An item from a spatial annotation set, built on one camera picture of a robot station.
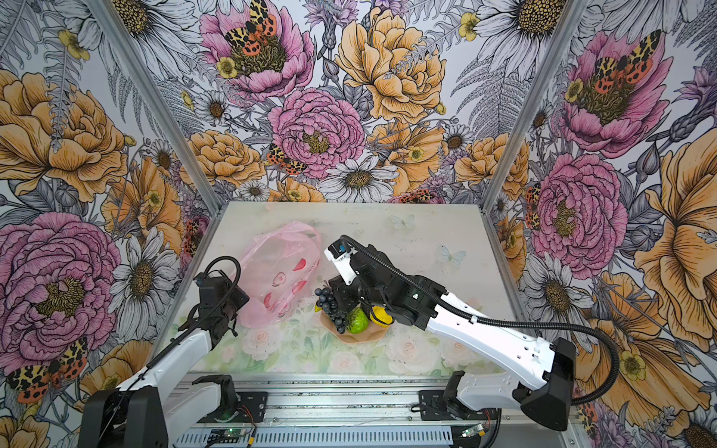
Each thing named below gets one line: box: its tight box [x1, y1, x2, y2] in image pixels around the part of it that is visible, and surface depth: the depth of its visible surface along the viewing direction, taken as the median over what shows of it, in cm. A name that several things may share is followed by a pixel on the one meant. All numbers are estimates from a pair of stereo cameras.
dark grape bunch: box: [314, 286, 350, 335], surface depth 70 cm
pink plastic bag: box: [235, 221, 322, 330], surface depth 99 cm
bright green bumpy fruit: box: [346, 307, 369, 335], surface depth 85 cm
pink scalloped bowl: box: [319, 310, 390, 344], surface depth 85 cm
